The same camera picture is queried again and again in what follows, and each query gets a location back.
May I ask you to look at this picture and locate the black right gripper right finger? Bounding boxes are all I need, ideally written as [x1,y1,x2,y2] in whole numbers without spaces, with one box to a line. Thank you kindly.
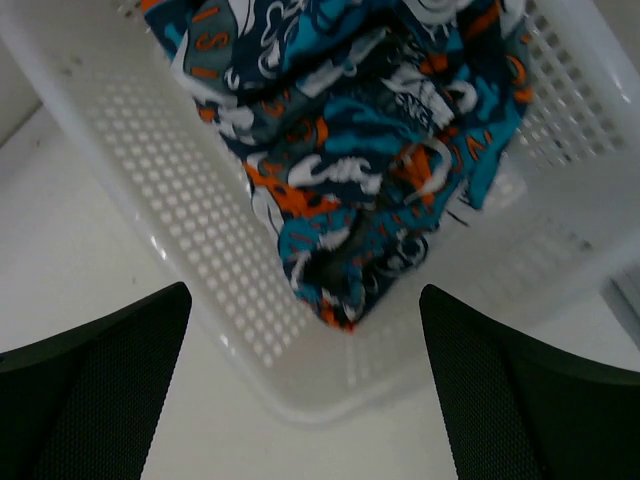
[419,285,639,479]

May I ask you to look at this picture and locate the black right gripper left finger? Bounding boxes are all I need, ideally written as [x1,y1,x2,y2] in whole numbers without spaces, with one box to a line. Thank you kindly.
[1,282,192,479]

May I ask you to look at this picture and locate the colourful patterned shorts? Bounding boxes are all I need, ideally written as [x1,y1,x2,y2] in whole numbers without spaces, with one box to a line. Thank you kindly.
[140,1,533,331]

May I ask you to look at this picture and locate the white perforated plastic basket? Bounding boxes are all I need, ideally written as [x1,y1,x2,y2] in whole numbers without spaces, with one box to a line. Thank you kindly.
[1,1,639,424]

